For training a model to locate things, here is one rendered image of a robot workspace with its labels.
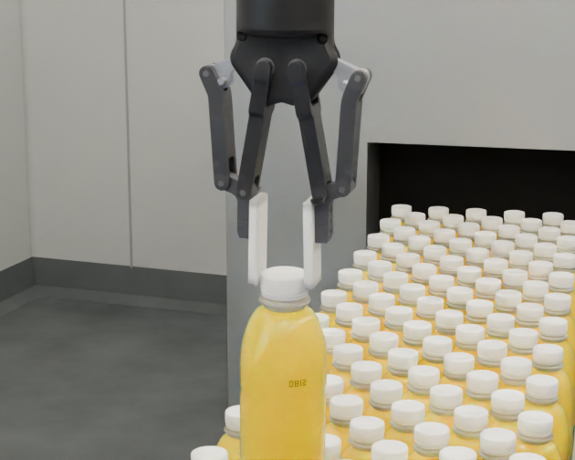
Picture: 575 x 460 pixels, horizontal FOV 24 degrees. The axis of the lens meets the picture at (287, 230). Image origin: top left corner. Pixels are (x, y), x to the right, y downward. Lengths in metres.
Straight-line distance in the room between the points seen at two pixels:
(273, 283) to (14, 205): 4.94
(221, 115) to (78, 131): 4.85
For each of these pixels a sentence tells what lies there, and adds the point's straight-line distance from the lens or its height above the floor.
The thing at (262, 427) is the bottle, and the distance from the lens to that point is 1.07.
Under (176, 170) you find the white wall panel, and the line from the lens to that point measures 5.69.
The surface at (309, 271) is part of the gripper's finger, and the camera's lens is 1.04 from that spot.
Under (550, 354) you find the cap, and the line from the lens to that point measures 1.75.
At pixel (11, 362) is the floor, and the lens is 5.18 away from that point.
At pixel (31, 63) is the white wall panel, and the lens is 5.95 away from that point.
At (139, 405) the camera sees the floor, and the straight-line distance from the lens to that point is 4.67.
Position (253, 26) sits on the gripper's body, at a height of 1.57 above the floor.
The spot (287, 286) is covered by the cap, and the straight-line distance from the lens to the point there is 1.04.
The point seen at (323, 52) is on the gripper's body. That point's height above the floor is 1.55.
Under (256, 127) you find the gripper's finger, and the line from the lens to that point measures 1.03.
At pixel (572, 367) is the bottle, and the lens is 1.89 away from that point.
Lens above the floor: 1.65
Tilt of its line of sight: 13 degrees down
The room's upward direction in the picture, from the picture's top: straight up
